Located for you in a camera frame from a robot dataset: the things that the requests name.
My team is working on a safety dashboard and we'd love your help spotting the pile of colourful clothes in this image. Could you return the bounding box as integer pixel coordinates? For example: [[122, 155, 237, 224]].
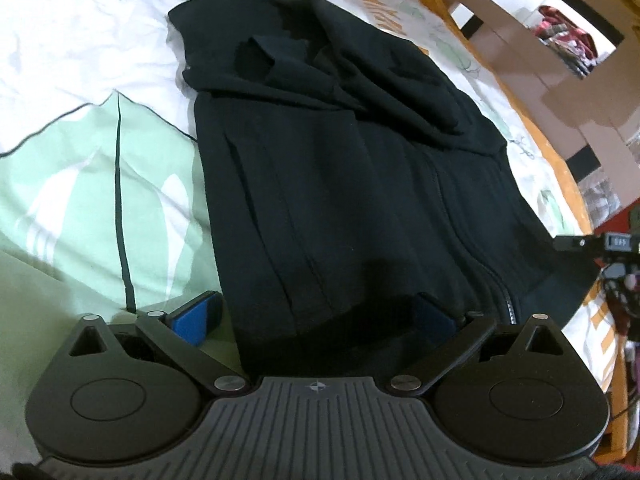
[[532, 4, 599, 79]]

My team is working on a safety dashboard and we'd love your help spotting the orange mattress edge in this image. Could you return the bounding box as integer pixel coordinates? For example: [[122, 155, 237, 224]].
[[419, 0, 631, 464]]

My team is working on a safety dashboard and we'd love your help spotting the white leaf-patterned bed sheet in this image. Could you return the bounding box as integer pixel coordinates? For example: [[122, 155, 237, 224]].
[[1, 0, 589, 469]]

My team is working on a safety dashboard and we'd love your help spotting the dark navy hooded sweatshirt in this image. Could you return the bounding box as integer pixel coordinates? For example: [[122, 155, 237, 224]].
[[168, 0, 598, 377]]

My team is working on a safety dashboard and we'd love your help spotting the white shelf unit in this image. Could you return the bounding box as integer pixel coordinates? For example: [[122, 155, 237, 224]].
[[442, 0, 639, 205]]

